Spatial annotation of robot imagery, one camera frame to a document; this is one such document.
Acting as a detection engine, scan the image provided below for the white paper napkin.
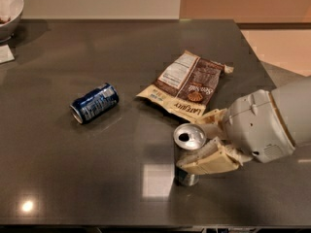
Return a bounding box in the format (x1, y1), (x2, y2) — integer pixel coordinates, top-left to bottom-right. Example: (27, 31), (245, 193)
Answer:
(0, 45), (15, 63)

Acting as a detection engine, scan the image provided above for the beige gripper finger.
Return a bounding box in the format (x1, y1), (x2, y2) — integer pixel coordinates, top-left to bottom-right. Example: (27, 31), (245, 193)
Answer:
(176, 137), (253, 175)
(194, 109), (227, 140)

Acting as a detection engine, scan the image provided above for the blue soda can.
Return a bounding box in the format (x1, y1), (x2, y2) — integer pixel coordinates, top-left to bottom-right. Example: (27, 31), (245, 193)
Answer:
(70, 83), (120, 124)

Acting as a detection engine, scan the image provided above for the white bowl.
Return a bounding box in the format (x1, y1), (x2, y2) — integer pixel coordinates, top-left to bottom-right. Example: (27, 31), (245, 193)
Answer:
(0, 0), (24, 42)

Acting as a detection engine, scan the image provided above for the brown chip bag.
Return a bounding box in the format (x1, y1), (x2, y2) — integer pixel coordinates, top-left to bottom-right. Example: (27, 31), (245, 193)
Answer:
(138, 51), (234, 122)

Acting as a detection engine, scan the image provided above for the silver redbull can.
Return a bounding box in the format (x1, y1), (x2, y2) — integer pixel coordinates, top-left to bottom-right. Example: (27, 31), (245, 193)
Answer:
(173, 123), (207, 186)

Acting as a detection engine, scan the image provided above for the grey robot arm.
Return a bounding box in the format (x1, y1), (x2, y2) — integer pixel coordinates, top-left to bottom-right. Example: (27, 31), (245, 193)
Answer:
(174, 77), (311, 175)

